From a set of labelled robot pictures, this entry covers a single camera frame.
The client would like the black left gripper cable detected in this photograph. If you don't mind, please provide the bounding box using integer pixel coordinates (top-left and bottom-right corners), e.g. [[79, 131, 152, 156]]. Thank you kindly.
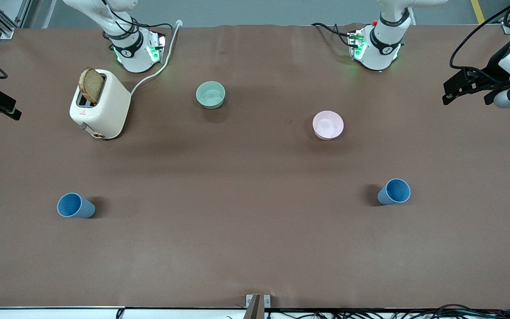
[[449, 0, 510, 74]]

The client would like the black left arm base cable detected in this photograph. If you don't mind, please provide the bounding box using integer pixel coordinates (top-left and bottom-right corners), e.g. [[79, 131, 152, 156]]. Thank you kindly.
[[311, 22, 354, 47]]

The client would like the pink bowl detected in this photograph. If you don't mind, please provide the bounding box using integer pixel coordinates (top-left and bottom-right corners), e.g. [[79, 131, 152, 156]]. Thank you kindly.
[[313, 111, 344, 140]]

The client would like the blue plastic cup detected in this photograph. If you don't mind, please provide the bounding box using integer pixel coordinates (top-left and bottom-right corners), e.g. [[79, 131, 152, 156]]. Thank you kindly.
[[377, 178, 412, 206], [57, 192, 97, 219]]

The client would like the right arm base control box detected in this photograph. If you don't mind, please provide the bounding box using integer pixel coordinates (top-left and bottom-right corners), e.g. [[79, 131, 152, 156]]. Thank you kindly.
[[147, 31, 166, 63]]

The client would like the metal table edge bracket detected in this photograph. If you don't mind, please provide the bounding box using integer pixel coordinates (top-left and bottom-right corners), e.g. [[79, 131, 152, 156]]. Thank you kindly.
[[245, 294, 271, 319]]

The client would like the green bowl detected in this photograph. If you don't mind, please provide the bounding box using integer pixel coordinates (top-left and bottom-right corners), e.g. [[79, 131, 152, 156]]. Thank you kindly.
[[196, 81, 226, 109]]

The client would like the black cable bundle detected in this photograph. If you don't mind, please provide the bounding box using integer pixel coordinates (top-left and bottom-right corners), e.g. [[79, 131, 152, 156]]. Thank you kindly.
[[264, 303, 510, 319]]

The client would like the brown bread slice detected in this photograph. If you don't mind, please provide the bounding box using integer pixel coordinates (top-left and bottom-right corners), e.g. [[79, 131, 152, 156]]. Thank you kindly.
[[79, 67, 105, 105]]

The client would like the cream white toaster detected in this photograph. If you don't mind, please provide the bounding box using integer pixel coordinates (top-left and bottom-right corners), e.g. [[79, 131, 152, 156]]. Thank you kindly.
[[70, 69, 131, 140]]

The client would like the left arm base control box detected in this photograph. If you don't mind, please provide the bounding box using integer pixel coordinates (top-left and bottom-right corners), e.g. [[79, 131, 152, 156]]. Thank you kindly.
[[348, 28, 367, 61]]

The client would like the white toaster power cable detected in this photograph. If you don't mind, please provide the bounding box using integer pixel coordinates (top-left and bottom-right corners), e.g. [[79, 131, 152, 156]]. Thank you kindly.
[[130, 19, 183, 96]]

